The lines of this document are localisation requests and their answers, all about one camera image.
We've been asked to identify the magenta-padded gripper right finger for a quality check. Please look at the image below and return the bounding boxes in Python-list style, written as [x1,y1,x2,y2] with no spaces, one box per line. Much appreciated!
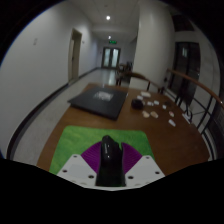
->
[121,142,166,187]

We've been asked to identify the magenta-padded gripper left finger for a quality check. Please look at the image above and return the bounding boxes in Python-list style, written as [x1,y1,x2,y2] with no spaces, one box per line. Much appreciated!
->
[56,141,103,187]

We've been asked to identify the black computer mouse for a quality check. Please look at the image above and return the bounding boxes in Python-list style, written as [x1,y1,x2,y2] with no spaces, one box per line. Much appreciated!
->
[95,134,127,187]

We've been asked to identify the green mouse pad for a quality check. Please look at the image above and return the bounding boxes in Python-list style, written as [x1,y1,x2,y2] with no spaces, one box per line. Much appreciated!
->
[48,125,156,175]

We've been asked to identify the small black cube box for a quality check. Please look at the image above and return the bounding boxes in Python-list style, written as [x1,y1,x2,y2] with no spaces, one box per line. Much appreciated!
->
[130,98,145,111]

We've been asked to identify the black closed laptop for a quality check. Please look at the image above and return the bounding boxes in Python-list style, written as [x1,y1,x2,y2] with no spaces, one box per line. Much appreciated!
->
[67,86,130,121]

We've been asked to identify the wooden armchair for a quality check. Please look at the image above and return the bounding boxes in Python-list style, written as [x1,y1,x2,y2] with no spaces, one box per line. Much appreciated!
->
[115,70,165,94]

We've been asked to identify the black railing with wooden handrail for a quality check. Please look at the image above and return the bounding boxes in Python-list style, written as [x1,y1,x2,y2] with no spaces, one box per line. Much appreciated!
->
[164,68,224,162]

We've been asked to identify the dark framed window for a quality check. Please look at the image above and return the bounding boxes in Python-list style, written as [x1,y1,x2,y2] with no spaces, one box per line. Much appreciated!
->
[171,41,202,101]

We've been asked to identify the glass double door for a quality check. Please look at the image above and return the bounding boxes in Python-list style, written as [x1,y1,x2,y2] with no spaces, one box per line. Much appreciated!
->
[101,46,122,70]

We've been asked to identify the side door in wall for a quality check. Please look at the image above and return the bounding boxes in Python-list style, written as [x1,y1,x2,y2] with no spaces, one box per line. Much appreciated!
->
[67,27,83,85]

